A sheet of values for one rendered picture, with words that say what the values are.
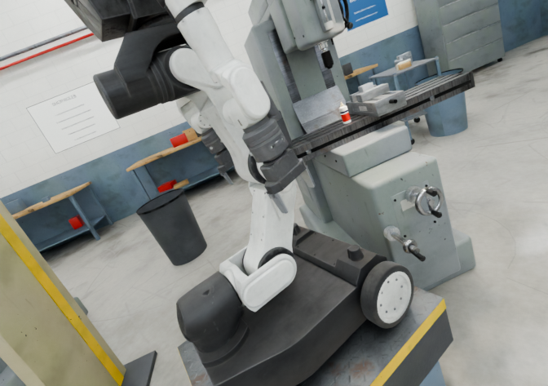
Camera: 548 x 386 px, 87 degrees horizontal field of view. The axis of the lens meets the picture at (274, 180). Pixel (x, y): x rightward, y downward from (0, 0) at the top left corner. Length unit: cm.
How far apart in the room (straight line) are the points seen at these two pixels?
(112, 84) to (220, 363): 79
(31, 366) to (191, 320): 93
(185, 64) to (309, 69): 122
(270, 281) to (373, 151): 78
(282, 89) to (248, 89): 126
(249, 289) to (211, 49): 64
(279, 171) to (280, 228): 33
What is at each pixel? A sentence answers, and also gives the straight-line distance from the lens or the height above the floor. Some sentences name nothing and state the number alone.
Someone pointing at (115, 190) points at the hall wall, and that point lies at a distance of 615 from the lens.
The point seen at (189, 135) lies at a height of 97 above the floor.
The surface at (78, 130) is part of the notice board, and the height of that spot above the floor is 174.
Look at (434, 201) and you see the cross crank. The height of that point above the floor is 60.
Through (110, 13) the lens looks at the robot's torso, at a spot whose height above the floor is 149.
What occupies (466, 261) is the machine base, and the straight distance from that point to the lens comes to 180.
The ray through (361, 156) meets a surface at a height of 78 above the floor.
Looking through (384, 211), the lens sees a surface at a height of 57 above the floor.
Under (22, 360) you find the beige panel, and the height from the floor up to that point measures 60.
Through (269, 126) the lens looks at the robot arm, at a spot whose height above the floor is 114.
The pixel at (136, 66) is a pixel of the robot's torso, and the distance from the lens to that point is 81.
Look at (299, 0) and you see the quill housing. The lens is 149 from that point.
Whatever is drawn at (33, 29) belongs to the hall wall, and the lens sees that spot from 642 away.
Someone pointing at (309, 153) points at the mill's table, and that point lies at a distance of 143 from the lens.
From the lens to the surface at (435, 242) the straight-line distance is 152.
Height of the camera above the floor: 122
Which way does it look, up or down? 17 degrees down
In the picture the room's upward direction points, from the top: 22 degrees counter-clockwise
